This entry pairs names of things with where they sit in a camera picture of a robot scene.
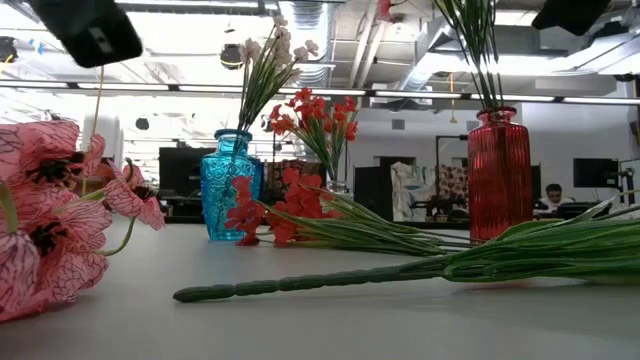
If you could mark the pink artificial flower bunch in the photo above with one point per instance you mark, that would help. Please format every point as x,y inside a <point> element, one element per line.
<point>480,50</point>
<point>50,225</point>

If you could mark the red artificial flower bunch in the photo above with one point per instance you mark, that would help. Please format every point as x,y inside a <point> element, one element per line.
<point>300,197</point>
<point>305,107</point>

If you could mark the small clear glass vase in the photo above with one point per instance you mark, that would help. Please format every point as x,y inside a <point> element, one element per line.
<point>339,187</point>

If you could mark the green artificial stem foreground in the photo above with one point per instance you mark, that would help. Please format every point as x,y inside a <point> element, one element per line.
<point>300,282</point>

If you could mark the red ribbed glass vase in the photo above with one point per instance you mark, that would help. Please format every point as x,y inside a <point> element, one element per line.
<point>500,170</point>

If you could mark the blue patterned glass vase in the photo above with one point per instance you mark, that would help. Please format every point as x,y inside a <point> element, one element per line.
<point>227,175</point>

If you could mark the round black speaker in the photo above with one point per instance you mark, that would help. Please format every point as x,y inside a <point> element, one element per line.
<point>142,124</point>

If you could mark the black monitor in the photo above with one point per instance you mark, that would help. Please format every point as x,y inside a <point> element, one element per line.
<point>595,172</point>

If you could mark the black cabinet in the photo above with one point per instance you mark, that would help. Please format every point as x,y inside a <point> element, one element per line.
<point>177,170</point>

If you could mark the person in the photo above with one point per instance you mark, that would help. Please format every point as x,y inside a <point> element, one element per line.
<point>552,192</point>

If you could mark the ceiling light bar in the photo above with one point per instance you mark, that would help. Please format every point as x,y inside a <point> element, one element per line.
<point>410,94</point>

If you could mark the brown patterned fabric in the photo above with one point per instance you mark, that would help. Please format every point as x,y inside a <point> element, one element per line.
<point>454,181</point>

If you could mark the white draped fabric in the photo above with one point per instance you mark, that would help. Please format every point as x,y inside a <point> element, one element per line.
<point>412,187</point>

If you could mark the smooth silver air duct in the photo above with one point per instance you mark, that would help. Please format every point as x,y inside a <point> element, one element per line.
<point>430,45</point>

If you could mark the black dome ceiling camera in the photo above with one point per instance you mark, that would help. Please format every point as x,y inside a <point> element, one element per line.
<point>230,56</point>

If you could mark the corrugated silver air duct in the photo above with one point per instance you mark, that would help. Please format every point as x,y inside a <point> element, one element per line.
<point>307,10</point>

